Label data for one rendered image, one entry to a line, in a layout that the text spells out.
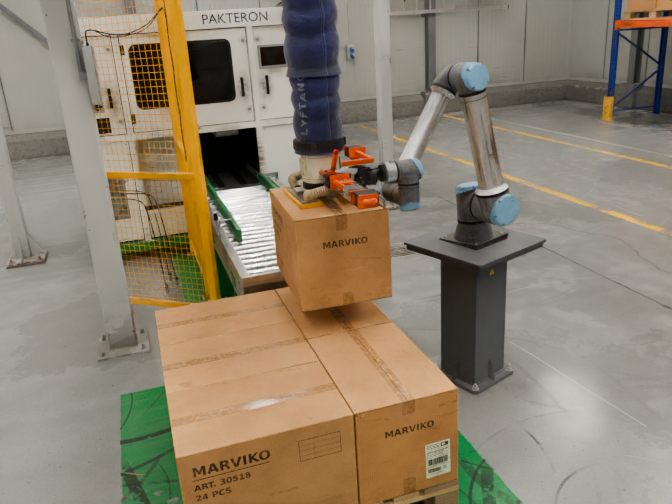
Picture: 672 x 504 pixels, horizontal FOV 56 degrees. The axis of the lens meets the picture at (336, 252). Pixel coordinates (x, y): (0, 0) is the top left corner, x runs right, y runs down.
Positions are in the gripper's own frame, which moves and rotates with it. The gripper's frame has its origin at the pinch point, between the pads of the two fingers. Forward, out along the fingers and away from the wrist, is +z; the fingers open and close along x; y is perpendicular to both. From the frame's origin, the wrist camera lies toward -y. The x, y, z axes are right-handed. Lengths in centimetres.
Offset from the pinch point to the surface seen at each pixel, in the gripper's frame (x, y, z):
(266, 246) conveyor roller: -65, 122, 10
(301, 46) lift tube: 52, 17, 7
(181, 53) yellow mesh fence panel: 50, 138, 44
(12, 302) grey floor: -120, 247, 182
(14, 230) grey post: -90, 343, 187
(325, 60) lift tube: 46.0, 16.1, -2.4
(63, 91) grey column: 35, 132, 108
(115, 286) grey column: -78, 132, 101
